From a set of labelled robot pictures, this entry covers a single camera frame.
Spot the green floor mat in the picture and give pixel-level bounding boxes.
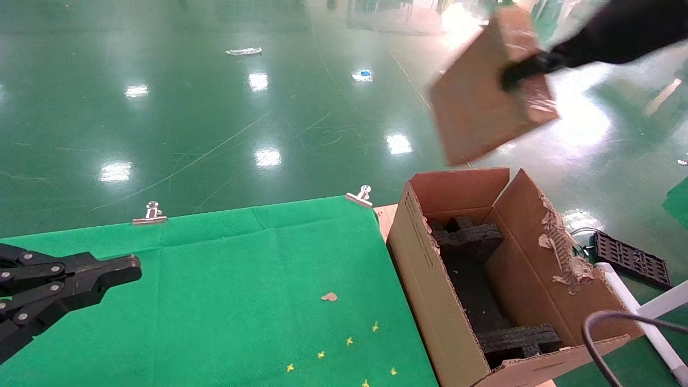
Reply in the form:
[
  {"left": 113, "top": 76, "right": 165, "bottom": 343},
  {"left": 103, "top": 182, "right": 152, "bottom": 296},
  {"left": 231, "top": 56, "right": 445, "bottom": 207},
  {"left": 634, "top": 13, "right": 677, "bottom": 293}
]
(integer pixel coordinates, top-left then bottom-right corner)
[{"left": 662, "top": 177, "right": 688, "bottom": 229}]

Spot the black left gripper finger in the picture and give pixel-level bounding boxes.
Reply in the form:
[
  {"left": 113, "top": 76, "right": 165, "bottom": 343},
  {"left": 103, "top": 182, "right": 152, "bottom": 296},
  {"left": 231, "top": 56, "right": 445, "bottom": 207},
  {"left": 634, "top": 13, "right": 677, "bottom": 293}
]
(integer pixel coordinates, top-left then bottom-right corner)
[
  {"left": 0, "top": 243, "right": 143, "bottom": 296},
  {"left": 0, "top": 286, "right": 106, "bottom": 364}
]

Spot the black plastic grid tray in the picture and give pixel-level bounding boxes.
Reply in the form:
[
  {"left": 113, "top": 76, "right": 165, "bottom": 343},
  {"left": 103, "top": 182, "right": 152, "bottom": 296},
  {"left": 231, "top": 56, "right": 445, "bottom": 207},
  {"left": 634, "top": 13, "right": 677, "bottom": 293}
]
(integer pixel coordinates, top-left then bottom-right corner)
[{"left": 593, "top": 231, "right": 672, "bottom": 290}]

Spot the white pipe frame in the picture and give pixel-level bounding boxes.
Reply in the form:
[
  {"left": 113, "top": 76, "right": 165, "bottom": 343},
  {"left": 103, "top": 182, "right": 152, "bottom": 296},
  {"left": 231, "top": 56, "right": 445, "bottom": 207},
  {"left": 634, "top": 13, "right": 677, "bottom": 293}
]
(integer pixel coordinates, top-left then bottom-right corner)
[{"left": 596, "top": 262, "right": 688, "bottom": 385}]

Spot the green table cloth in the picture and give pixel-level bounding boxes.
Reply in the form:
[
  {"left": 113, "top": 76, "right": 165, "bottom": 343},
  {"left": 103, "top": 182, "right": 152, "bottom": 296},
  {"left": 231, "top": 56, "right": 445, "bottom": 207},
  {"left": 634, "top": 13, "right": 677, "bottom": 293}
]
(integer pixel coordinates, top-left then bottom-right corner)
[{"left": 0, "top": 195, "right": 439, "bottom": 387}]

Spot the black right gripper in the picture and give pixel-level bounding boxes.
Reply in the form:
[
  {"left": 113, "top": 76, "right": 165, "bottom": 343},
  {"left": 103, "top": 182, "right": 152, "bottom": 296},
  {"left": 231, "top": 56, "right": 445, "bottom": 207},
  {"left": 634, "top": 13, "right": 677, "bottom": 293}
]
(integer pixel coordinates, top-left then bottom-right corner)
[{"left": 500, "top": 0, "right": 688, "bottom": 92}]

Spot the thin floor cable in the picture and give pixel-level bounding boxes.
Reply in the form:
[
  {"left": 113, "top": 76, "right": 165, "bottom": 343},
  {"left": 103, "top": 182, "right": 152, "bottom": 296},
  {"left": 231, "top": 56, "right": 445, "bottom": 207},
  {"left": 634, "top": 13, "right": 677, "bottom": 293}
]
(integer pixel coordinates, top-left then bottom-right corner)
[{"left": 570, "top": 227, "right": 597, "bottom": 257}]

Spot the dark smooth cable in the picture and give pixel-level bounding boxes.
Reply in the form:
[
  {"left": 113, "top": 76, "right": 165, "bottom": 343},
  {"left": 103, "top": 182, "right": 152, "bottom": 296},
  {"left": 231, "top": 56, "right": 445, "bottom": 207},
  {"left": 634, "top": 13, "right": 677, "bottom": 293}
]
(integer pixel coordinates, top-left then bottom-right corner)
[{"left": 583, "top": 310, "right": 688, "bottom": 387}]

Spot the silver binder clip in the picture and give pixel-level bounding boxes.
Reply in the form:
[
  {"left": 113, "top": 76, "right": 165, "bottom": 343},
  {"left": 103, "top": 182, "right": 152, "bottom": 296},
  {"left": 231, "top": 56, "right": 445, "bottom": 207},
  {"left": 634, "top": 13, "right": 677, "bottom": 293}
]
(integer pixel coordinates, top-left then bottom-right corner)
[
  {"left": 345, "top": 185, "right": 374, "bottom": 208},
  {"left": 133, "top": 201, "right": 167, "bottom": 225}
]

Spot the small brown cardboard box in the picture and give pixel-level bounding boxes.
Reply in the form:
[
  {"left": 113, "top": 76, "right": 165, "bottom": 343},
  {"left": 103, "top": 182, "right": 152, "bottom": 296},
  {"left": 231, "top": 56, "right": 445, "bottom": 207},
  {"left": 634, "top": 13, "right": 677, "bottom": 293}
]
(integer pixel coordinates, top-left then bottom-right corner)
[{"left": 427, "top": 4, "right": 561, "bottom": 167}]

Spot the black foam carton liner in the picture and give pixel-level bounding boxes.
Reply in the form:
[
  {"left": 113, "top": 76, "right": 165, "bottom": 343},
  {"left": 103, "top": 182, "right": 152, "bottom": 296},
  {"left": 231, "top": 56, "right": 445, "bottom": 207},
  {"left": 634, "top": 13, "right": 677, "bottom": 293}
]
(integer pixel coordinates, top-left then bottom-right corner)
[{"left": 445, "top": 257, "right": 511, "bottom": 335}]

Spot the large open cardboard carton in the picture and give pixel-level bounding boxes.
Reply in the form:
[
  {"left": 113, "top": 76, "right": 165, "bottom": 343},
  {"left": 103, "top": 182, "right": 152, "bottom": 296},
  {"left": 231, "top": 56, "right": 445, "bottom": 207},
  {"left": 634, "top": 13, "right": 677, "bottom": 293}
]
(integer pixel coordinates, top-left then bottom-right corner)
[{"left": 387, "top": 168, "right": 644, "bottom": 387}]

